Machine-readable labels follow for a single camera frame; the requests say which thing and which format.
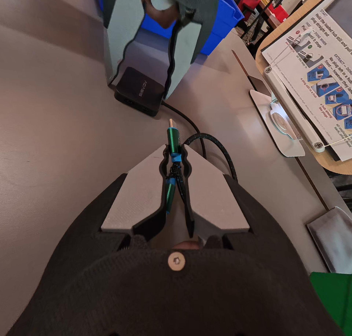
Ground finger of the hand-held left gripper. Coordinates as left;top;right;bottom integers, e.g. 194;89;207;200
164;20;202;100
103;0;146;86

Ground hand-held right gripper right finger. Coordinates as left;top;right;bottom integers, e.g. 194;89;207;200
183;146;250;237

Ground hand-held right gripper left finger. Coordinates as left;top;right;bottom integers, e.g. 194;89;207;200
101;144;168;235

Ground braided usb cable green plugs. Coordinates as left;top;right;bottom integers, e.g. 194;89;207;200
164;119;238;214

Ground thin black hub cable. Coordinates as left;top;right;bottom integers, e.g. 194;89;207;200
161;101;207;160

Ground blue plastic bin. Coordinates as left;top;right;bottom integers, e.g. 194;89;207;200
89;0;245;56

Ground red plastic bin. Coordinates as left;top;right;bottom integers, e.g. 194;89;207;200
268;3;289;19

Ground wooden document board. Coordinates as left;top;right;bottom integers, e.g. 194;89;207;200
255;0;352;175

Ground silver foil pouch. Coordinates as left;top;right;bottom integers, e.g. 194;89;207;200
306;206;352;273

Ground printed instruction sheet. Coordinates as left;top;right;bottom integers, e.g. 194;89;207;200
261;0;352;162

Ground green plastic bin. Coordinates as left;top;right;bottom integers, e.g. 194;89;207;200
309;271;352;336

